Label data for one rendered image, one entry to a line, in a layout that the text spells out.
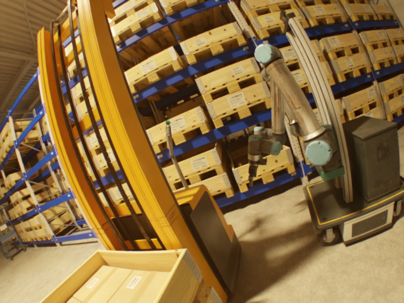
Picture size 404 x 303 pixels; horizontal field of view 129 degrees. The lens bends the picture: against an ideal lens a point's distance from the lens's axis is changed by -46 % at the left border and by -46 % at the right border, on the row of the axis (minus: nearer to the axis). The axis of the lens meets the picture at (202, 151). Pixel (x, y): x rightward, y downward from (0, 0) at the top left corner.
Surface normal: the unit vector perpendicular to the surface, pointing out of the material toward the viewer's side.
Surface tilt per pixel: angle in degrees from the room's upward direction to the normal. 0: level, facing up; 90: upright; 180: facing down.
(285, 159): 90
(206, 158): 90
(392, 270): 0
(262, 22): 90
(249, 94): 90
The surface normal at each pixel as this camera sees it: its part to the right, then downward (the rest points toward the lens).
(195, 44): -0.11, 0.17
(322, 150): -0.63, 0.44
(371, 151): -0.36, 0.26
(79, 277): 0.89, -0.32
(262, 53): -0.73, 0.24
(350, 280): -0.38, -0.92
